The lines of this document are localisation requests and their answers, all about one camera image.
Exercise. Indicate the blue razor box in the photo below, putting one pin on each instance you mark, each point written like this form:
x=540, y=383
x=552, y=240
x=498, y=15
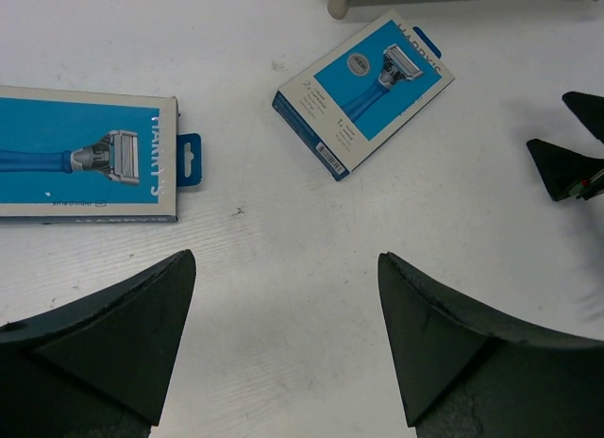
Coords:
x=349, y=103
x=93, y=157

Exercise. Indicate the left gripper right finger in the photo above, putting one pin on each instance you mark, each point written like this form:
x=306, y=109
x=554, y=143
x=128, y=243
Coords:
x=465, y=369

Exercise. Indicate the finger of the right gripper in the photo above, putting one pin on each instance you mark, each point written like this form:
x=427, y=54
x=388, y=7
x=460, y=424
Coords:
x=589, y=109

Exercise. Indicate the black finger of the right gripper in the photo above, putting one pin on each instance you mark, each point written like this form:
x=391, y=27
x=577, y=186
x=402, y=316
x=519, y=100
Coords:
x=565, y=173

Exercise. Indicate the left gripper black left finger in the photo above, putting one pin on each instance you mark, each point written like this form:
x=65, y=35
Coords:
x=99, y=366

